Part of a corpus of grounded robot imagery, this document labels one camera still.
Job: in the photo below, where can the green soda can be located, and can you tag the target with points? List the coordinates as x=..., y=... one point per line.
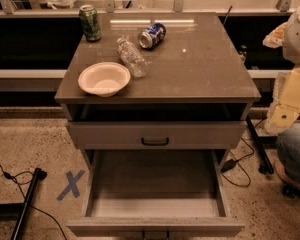
x=90, y=24

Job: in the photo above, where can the black power adapter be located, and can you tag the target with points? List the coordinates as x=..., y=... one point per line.
x=228, y=165

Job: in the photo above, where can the person leg in jeans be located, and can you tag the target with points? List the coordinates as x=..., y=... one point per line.
x=288, y=149

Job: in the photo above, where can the white paper bowl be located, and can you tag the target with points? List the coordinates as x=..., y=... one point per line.
x=104, y=79

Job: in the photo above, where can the clear plastic water bottle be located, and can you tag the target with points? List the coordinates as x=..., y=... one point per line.
x=132, y=58

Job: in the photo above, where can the black pole right floor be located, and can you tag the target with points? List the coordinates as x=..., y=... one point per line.
x=265, y=165

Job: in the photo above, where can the blue soda can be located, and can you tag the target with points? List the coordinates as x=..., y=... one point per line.
x=151, y=36

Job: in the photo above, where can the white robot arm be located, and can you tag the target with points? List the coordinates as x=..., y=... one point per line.
x=285, y=107

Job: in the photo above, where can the blue tape cross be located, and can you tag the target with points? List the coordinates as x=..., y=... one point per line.
x=71, y=187

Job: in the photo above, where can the upper grey drawer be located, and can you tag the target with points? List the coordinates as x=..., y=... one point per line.
x=155, y=135

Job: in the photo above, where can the grey drawer cabinet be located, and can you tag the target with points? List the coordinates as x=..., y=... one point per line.
x=194, y=75

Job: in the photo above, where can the black pole floor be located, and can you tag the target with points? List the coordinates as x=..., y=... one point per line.
x=265, y=165
x=38, y=175

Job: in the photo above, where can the black pole left floor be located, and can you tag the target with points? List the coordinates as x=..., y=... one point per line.
x=38, y=175

